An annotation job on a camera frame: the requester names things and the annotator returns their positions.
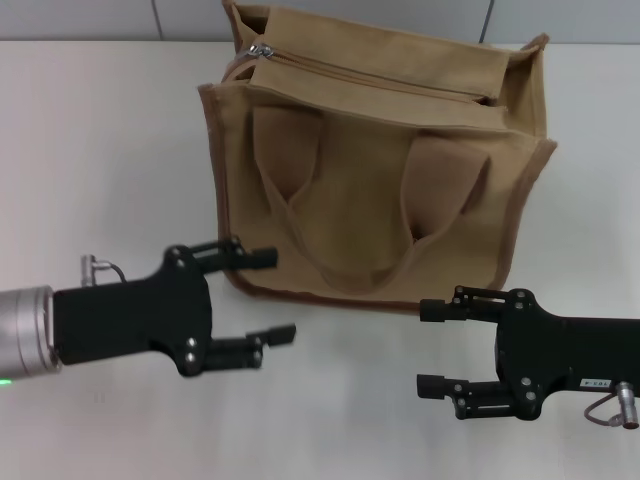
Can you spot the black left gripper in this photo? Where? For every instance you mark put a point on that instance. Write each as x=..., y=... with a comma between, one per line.
x=130, y=320

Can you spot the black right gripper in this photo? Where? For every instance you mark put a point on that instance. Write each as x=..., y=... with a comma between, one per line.
x=575, y=350

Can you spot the khaki canvas food bag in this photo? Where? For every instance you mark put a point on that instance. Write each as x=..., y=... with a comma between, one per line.
x=360, y=165

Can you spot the silver zipper pull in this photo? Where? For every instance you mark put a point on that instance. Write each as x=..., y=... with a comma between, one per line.
x=262, y=51

